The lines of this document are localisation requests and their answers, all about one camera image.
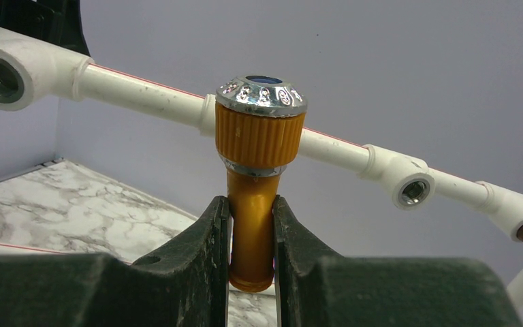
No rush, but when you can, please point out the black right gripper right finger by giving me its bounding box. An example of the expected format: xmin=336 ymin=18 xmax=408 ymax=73
xmin=272 ymin=196 xmax=522 ymax=326

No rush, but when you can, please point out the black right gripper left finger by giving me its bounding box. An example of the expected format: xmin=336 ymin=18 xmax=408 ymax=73
xmin=0 ymin=196 xmax=230 ymax=326

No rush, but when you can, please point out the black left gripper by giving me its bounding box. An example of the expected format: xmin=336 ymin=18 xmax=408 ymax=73
xmin=0 ymin=0 xmax=90 ymax=56

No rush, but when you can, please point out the white PVC pipe frame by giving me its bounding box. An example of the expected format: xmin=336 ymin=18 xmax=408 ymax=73
xmin=0 ymin=23 xmax=523 ymax=312

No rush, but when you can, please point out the orange water faucet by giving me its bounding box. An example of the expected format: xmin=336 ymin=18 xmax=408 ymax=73
xmin=215 ymin=75 xmax=308 ymax=293

